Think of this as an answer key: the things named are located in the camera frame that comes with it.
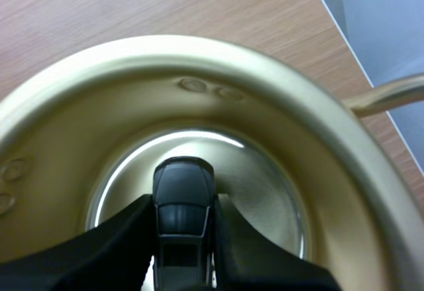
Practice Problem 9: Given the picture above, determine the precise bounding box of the small grey toy car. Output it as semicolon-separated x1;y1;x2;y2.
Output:
150;156;217;291

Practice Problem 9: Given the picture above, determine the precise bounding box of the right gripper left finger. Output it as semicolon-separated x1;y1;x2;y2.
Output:
0;194;159;291

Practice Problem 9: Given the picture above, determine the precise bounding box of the gold-coloured pot with two handles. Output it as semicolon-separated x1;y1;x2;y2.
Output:
0;34;424;291

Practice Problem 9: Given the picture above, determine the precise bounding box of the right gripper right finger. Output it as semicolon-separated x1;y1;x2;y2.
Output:
211;192;343;291

